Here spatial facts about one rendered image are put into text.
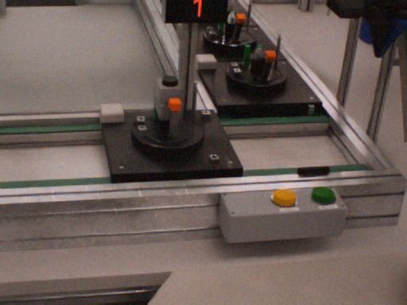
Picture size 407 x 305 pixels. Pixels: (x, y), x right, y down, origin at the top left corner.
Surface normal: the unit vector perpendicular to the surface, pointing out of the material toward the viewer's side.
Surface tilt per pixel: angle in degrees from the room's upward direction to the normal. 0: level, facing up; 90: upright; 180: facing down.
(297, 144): 0
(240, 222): 90
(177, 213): 90
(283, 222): 90
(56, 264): 0
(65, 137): 90
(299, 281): 0
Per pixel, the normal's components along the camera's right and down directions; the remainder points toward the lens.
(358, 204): 0.17, 0.48
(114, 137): 0.05, -0.87
